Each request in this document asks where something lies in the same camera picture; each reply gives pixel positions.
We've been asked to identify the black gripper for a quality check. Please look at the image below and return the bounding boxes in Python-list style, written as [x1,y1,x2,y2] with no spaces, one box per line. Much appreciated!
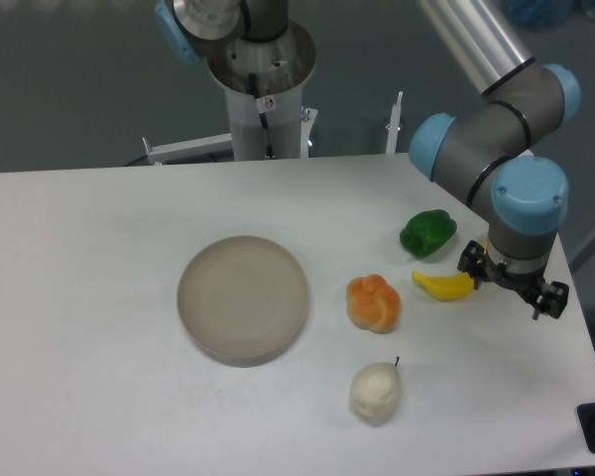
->
[457,240,569,320]

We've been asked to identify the yellow toy banana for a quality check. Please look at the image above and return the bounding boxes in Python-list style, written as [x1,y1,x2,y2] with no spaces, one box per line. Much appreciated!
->
[411,241,490,302]

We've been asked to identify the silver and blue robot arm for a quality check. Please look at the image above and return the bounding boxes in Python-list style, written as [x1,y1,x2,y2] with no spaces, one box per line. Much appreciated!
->
[154,1,581,318]

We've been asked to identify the green toy bell pepper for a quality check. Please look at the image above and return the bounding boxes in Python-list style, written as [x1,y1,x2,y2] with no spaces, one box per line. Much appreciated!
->
[399,209,457,259]

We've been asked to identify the orange knotted bread roll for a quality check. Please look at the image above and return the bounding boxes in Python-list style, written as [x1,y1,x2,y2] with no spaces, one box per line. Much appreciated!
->
[346,274,401,333]

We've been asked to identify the white toy pear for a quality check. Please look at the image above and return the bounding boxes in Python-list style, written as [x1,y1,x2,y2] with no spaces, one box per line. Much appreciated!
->
[348,357,403,426]

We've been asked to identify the blue plastic bag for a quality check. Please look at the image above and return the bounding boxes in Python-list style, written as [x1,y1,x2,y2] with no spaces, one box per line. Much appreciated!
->
[501,0,575,31]

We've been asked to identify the beige round plate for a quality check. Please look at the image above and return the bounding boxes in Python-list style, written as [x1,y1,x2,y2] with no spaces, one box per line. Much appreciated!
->
[177,235,309,367]

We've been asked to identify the white metal bracket right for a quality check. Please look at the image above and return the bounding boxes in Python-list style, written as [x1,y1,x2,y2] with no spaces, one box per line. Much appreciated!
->
[385,90,405,154]

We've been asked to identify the white metal bracket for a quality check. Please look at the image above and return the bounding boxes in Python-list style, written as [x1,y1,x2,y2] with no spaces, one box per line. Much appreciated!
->
[142,133,232,165]
[385,90,405,154]

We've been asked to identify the black cable on pedestal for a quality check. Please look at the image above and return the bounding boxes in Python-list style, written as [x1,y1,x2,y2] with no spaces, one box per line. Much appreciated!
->
[247,72,276,161]

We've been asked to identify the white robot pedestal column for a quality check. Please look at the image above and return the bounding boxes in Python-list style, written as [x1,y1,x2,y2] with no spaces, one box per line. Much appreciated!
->
[208,21,316,161]

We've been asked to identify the white metal bracket left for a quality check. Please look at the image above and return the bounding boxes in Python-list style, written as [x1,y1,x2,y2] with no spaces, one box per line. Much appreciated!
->
[142,133,232,165]

